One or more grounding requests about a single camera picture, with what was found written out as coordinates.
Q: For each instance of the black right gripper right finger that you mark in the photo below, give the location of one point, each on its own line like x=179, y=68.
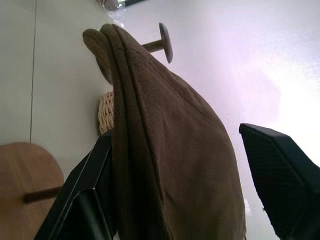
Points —
x=280, y=172

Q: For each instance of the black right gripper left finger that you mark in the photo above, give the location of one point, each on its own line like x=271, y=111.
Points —
x=75, y=195

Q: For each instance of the brown fabric cap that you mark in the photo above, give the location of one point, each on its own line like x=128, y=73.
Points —
x=175, y=140

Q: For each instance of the wooden hat stand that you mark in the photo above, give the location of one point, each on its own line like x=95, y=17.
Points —
x=165, y=42

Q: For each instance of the round wooden board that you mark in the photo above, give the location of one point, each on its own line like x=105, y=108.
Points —
x=27, y=187

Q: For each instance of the woven wicker basket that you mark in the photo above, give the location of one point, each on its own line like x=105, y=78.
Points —
x=107, y=112

